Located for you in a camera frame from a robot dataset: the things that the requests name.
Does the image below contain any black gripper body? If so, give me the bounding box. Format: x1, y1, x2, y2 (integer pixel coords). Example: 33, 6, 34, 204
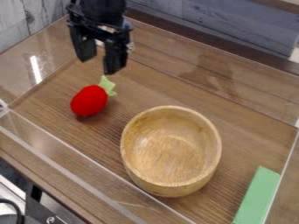
66, 0, 133, 44

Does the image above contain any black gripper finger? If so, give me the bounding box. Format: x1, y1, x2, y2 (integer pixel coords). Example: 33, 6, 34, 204
70, 25, 98, 62
103, 39, 129, 75

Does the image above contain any red plush strawberry toy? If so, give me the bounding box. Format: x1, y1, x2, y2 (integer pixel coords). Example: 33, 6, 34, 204
70, 75, 118, 117

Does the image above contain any wooden bowl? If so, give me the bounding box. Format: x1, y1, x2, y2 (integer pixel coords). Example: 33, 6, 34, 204
121, 105, 222, 198

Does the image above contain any green tape strip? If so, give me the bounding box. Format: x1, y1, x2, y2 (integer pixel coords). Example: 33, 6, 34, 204
231, 167, 281, 224

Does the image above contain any clear acrylic enclosure wall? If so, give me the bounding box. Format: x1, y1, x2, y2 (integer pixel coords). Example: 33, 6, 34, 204
0, 21, 299, 224

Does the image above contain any black metal table bracket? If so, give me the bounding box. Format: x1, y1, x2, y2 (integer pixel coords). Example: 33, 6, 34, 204
24, 185, 67, 224

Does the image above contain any black cable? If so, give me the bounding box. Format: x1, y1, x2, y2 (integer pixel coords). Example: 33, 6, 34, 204
0, 199, 26, 224

